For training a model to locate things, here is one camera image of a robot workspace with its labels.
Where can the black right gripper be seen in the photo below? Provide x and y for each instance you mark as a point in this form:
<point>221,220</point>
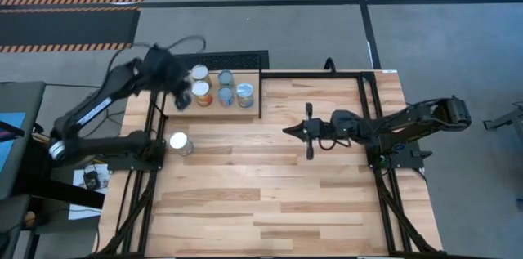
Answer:
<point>320,128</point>

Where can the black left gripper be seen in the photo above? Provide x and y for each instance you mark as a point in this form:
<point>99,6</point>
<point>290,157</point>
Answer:
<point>167,73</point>

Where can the orange label tin can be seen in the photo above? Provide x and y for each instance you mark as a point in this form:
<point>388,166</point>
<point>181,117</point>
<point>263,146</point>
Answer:
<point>200,72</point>

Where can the orange can bright lid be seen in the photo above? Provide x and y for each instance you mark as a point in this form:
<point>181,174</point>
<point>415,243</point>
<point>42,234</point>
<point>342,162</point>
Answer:
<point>202,89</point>

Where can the green yellow label can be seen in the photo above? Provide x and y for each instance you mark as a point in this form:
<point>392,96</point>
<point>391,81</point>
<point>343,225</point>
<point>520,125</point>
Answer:
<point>225,77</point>

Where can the blue red label can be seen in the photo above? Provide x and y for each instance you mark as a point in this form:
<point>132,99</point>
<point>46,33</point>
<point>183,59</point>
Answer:
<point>225,96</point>

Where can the multicoloured label tin can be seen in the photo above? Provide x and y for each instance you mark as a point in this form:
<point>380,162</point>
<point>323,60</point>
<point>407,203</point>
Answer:
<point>245,95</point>

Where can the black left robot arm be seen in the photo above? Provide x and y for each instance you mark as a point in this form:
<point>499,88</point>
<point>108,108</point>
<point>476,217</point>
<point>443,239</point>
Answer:
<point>94,105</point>

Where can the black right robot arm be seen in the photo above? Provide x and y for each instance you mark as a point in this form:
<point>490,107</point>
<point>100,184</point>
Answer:
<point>408,122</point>

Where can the black keyboard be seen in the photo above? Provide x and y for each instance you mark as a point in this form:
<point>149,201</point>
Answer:
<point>229,61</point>

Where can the shiny silver lid can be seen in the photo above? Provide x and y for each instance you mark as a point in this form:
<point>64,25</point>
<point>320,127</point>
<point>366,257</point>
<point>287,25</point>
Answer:
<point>180,142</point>

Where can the small white table label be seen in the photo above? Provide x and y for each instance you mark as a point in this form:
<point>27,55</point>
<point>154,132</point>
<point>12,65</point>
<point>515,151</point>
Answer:
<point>389,71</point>

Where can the black floor tape strip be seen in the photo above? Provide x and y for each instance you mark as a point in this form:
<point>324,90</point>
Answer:
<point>363,14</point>
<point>286,2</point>

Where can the small black device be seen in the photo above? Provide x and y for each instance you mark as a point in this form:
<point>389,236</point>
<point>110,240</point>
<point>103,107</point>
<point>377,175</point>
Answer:
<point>91,180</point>

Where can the white paper box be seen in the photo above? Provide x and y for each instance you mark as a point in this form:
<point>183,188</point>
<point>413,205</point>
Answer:
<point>79,177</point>

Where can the grey desk top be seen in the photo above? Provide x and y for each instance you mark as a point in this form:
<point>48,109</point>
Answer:
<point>24,99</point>

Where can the black desk base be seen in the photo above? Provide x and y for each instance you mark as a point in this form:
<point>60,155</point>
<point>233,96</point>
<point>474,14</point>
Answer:
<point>69,195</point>

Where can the blue screen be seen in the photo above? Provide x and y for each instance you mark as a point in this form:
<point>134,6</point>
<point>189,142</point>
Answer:
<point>14,118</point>

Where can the black aluminium rig frame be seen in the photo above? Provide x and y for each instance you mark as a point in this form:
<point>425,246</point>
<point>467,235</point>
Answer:
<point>314,74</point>

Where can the wooden shelf with black frame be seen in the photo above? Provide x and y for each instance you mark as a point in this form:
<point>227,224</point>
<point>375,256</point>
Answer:
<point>233,111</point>

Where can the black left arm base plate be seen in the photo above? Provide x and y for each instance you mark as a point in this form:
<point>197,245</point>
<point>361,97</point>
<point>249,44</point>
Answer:
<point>135,165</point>

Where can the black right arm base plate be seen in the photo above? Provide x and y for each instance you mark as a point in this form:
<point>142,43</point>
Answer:
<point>404,163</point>

